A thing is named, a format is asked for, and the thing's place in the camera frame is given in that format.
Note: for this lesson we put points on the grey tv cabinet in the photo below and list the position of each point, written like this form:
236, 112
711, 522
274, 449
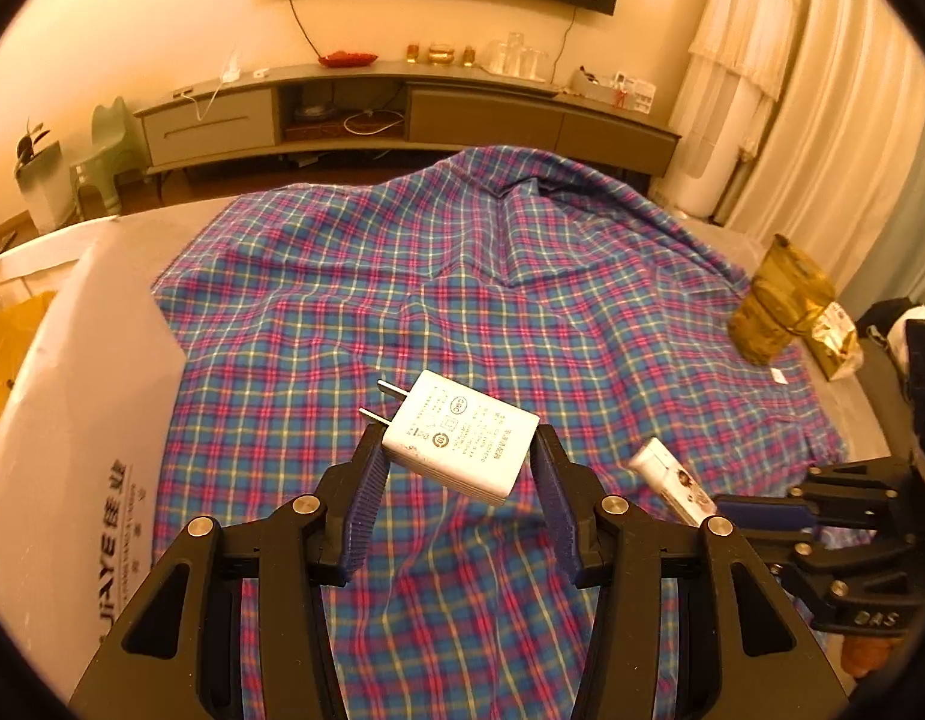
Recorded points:
394, 105

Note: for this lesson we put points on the potted plant white pot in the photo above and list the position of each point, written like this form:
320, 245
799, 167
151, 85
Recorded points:
43, 177

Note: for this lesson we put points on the amber plastic jar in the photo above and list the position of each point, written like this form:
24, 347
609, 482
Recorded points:
787, 294

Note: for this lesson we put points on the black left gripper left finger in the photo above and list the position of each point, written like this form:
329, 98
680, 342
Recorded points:
318, 540

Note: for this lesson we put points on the small white tube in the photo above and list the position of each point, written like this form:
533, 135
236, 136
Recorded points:
666, 477

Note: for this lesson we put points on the white lace dress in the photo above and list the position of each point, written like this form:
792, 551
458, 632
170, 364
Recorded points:
739, 45

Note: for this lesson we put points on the white air conditioner unit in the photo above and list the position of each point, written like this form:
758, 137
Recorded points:
706, 176

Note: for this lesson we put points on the white cardboard storage box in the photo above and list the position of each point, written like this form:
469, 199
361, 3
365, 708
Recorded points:
81, 443

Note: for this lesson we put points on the white usb power adapter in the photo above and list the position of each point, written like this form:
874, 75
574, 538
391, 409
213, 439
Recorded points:
465, 440

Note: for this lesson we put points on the clear glass cups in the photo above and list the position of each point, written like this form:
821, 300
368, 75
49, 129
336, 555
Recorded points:
514, 58

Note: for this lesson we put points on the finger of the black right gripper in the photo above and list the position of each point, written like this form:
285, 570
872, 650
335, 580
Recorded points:
865, 488
767, 514

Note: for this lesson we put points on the green plastic child chair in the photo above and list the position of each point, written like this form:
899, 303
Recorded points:
115, 149

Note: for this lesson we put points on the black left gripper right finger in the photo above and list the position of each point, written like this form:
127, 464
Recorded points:
604, 542

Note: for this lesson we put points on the red tray on cabinet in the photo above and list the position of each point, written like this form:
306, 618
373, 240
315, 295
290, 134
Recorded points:
346, 59

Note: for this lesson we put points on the gold snack packet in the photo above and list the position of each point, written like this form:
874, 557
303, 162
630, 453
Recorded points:
834, 344

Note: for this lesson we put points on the white organizer box on cabinet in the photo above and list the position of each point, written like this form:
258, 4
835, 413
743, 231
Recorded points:
618, 90

